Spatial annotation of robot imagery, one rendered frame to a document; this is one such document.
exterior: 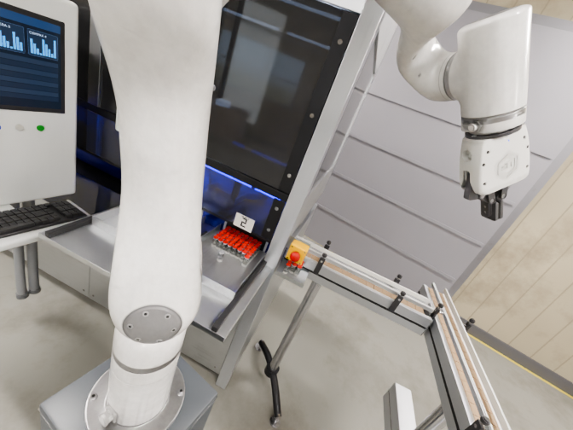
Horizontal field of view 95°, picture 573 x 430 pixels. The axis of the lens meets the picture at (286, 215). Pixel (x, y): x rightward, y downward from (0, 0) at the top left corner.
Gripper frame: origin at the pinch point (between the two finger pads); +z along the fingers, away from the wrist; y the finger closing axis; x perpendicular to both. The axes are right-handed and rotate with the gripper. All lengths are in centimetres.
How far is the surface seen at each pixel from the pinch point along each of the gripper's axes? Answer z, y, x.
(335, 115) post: -19, -8, 48
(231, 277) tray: 21, -62, 46
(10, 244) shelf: -17, -123, 57
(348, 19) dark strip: -43, 3, 48
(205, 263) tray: 15, -69, 52
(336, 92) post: -26, -6, 48
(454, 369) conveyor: 68, -2, 12
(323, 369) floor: 141, -46, 82
